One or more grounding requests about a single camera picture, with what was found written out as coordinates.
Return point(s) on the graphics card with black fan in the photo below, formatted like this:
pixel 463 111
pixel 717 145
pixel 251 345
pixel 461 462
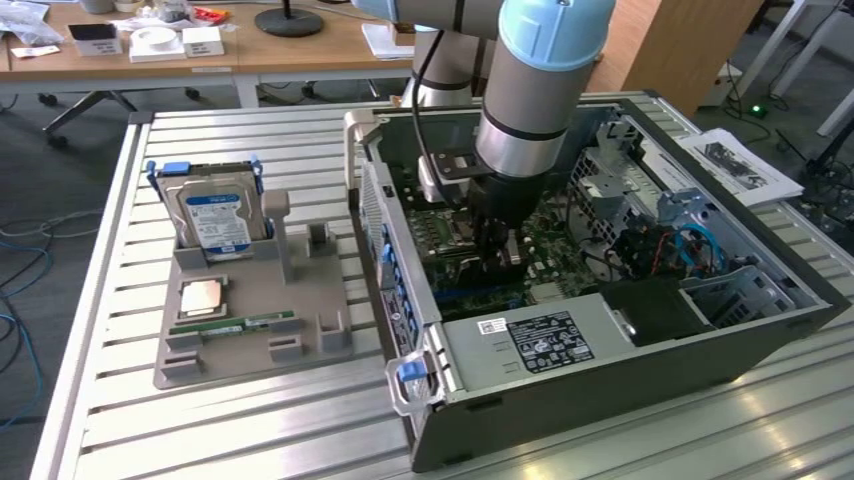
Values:
pixel 497 285

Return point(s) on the grey parts rack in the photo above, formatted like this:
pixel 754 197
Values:
pixel 267 295

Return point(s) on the silver disk bay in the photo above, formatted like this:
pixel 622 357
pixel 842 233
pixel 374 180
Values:
pixel 734 300

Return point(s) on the black fan duct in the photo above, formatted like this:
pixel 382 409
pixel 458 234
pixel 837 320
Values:
pixel 654 310

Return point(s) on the CPU socket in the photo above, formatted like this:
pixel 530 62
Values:
pixel 461 227

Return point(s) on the brown cardboard box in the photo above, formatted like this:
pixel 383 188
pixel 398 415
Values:
pixel 403 28

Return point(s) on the wooden desk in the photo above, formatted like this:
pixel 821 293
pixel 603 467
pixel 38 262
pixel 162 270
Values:
pixel 300 50
pixel 100 70

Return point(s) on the white box with black inside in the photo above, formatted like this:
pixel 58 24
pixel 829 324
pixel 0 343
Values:
pixel 96 42

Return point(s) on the open dark PC case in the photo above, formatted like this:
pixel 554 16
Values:
pixel 601 390

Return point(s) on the plain white box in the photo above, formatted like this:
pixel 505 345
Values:
pixel 203 42

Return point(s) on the black device with green light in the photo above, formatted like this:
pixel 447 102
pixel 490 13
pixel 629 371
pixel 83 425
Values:
pixel 757 109

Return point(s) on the grey power supply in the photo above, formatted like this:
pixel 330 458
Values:
pixel 481 360

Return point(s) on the CPU with metal lid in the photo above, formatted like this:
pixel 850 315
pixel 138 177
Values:
pixel 200 297

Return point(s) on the black round lamp base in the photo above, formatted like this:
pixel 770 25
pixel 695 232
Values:
pixel 290 24

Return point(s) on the red packet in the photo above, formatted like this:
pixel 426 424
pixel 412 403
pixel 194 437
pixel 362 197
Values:
pixel 210 15

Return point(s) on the clear plastic bag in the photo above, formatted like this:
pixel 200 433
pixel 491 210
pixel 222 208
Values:
pixel 27 22

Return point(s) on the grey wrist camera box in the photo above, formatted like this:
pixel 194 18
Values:
pixel 436 182

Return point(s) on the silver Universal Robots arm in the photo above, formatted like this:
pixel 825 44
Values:
pixel 534 100

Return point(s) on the green RAM stick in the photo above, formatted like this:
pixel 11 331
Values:
pixel 220 326

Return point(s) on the stack of printed papers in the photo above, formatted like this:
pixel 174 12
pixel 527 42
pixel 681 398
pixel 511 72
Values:
pixel 741 170

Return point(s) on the wooden cabinet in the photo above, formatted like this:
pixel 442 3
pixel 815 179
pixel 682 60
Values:
pixel 701 60

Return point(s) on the hard disk in blue caddy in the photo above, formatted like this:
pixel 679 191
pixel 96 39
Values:
pixel 214 220

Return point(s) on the white papers pile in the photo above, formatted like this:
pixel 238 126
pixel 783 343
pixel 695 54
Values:
pixel 387 45

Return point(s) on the black chair base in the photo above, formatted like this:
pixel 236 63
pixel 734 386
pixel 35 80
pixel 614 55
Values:
pixel 75 111

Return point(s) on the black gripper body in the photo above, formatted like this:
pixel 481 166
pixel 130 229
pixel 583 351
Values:
pixel 503 200

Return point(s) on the white card with red mark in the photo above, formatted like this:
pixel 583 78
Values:
pixel 34 51

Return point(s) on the white wall box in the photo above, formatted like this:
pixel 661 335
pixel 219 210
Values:
pixel 721 87

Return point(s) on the silver drive cage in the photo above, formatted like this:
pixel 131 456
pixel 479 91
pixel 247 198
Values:
pixel 641 190

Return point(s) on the green motherboard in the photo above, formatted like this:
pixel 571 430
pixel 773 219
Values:
pixel 557 260

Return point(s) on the white table frame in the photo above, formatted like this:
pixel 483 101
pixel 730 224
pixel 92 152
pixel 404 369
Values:
pixel 842 107

